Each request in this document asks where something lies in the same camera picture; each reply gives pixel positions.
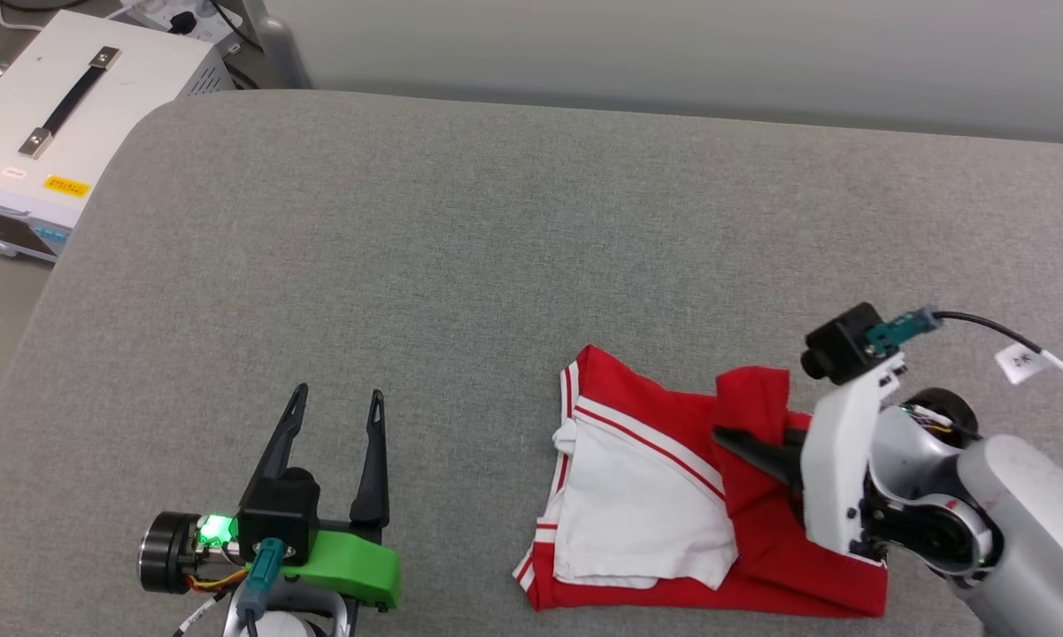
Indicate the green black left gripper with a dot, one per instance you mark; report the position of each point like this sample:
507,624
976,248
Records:
354,566

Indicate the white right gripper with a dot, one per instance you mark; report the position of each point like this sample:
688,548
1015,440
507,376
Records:
836,469

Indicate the red and white shirt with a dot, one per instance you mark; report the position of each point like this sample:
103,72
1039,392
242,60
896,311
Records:
637,504

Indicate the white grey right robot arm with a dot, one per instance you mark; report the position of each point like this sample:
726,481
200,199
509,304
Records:
1027,531

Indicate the white equipment case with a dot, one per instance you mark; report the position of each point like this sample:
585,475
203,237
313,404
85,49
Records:
124,97

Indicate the white power strip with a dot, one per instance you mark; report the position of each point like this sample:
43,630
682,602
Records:
155,13

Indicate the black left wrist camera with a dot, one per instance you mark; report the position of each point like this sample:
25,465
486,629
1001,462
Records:
279,518

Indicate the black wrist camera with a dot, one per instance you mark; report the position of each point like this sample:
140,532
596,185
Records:
279,518
841,345

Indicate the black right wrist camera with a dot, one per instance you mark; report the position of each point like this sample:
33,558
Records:
841,345

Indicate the grey metal post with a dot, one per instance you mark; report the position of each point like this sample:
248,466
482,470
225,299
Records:
279,49

